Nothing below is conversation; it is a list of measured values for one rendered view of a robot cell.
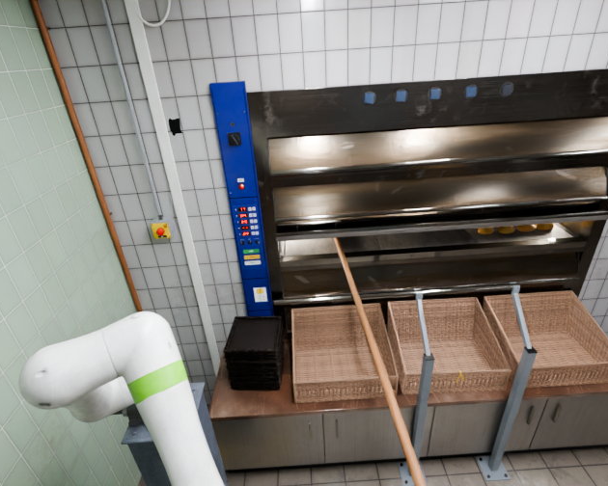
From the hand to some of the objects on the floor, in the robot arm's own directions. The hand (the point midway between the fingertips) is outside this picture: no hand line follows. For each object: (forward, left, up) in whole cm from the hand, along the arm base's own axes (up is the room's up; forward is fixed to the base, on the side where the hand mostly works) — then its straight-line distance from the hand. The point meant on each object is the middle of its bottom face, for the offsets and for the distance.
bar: (+34, +104, -149) cm, 185 cm away
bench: (+52, +126, -149) cm, 201 cm away
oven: (+55, +249, -149) cm, 295 cm away
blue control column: (-42, +248, -149) cm, 292 cm away
